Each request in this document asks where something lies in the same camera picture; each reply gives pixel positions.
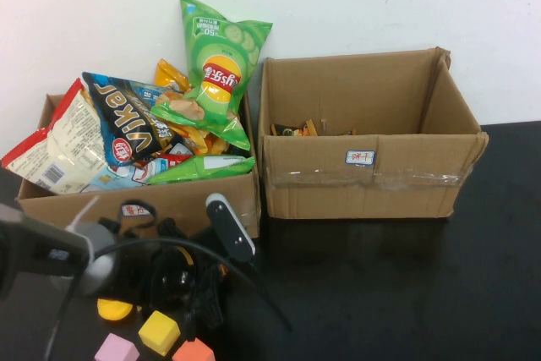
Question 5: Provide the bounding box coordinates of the flat green snack bag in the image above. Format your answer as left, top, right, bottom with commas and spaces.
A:
146, 156, 257, 187

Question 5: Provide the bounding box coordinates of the orange small snack packet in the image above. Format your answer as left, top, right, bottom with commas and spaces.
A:
295, 118, 320, 137

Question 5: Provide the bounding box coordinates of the white zip tie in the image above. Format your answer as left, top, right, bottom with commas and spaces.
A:
66, 195, 101, 234

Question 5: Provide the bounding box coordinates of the yellow rubber duck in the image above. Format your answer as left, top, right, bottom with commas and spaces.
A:
96, 298, 133, 322

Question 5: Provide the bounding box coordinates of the small red white snack packet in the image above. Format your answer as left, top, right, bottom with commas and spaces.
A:
126, 140, 194, 170

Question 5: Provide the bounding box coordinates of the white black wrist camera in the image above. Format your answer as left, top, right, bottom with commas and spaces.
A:
205, 193, 257, 259

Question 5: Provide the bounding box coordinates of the yellow orange snack bag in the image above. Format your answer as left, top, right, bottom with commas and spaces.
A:
154, 59, 191, 92

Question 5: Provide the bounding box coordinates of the white label with red writing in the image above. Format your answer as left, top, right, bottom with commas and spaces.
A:
345, 150, 376, 166
121, 203, 152, 218

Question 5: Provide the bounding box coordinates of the taped open cardboard box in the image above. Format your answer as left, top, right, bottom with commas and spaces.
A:
257, 46, 490, 221

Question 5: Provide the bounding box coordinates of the orange foam cube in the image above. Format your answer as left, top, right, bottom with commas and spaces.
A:
172, 337, 216, 361

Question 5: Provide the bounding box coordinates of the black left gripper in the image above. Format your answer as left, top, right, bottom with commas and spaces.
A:
134, 217, 232, 339

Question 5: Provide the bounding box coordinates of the yellow foam cube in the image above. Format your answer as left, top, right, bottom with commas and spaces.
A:
138, 309, 182, 358

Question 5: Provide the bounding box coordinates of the red and white snack bag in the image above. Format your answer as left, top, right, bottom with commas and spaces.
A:
1, 78, 112, 196

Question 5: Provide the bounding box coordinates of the green cucumber chips bag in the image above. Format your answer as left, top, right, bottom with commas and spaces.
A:
150, 0, 274, 152

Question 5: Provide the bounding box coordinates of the pink foam cube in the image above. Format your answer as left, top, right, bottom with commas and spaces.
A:
94, 332, 141, 361

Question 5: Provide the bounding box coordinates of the black blue fries snack bag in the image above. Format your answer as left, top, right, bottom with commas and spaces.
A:
81, 72, 232, 167

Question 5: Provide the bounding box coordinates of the light blue white snack bag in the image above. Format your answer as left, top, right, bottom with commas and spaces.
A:
79, 156, 170, 193

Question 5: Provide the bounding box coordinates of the cardboard box with F2 print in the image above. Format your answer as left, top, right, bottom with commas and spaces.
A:
15, 77, 262, 240

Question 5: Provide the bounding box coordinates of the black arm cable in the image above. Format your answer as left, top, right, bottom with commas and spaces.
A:
41, 199, 293, 361

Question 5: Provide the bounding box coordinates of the dark brown small snack packet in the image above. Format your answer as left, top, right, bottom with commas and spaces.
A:
270, 123, 303, 137

